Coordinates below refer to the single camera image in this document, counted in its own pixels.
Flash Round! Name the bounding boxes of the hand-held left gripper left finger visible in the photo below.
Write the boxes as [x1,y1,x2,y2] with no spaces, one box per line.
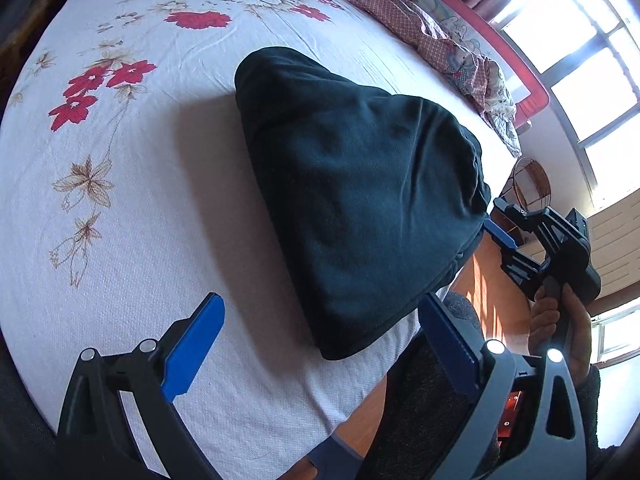
[56,291,226,480]

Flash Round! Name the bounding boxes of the blue grey slipper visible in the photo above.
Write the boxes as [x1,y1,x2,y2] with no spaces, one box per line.
[306,435,366,472]

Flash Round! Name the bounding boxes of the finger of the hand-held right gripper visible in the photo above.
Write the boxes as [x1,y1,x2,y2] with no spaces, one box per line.
[492,197,551,229]
[482,216,548,288]

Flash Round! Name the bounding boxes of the person's right forearm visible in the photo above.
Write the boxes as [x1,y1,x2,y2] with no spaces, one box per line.
[575,365,604,453]

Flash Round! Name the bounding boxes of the person's right hand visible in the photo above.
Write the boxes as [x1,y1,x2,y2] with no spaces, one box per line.
[527,282,595,386]

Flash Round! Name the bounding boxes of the black pants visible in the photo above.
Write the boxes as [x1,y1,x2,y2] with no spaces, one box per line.
[234,46,493,361]

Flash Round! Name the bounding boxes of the wooden cabinet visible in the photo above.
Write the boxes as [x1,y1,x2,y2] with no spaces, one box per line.
[582,195,640,316]

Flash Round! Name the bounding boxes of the pink bed guard rail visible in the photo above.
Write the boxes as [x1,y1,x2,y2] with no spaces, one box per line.
[350,0,551,126]

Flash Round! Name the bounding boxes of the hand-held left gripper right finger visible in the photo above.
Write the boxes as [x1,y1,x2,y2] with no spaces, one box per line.
[417,292,586,480]

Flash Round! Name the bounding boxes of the white floral bed sheet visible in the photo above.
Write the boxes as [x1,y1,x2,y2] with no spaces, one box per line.
[0,0,523,480]

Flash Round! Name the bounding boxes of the window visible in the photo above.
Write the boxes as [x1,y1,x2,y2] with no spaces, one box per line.
[492,0,640,208]

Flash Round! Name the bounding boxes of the wicker basket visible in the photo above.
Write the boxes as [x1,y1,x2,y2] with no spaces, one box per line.
[500,156,553,216]

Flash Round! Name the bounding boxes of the red patterned quilt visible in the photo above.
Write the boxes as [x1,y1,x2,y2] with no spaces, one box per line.
[280,0,523,158]

